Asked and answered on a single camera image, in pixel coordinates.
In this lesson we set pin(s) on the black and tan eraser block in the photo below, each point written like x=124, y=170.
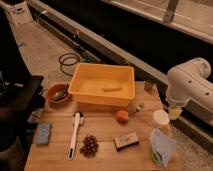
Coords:
x=126, y=140

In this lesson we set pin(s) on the small brown bottle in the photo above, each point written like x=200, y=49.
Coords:
x=138, y=108

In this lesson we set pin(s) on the yellow object in tray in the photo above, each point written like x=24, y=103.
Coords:
x=111, y=89

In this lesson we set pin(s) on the orange fruit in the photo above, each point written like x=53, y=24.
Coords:
x=122, y=116

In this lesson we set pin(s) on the blue-white plastic bag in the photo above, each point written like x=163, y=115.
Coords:
x=163, y=147

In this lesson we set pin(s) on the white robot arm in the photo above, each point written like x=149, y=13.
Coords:
x=188, y=81

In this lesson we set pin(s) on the bunch of dark grapes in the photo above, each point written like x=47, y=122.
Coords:
x=90, y=146

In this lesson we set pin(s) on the white paper bag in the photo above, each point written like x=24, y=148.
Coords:
x=19, y=14

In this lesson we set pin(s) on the green item in bowl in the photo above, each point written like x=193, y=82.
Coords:
x=60, y=95

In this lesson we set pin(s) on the yellow plastic tray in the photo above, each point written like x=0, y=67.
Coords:
x=89, y=79

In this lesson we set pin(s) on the blue sponge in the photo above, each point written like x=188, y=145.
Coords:
x=43, y=134

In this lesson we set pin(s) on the white long-handled brush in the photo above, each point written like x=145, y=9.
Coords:
x=78, y=120

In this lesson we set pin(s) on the brown ceramic bowl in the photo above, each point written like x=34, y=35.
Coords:
x=55, y=88

